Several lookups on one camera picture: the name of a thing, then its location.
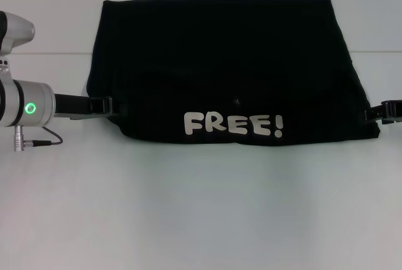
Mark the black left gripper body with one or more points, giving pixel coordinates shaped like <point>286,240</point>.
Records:
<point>72,106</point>

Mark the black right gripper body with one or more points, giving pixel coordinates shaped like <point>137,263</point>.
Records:
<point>392,112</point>

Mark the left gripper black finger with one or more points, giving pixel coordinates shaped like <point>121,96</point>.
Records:
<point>102,106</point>

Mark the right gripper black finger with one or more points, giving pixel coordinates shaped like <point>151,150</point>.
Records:
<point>375,113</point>

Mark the black printed t-shirt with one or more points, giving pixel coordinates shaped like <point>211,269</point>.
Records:
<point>220,62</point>

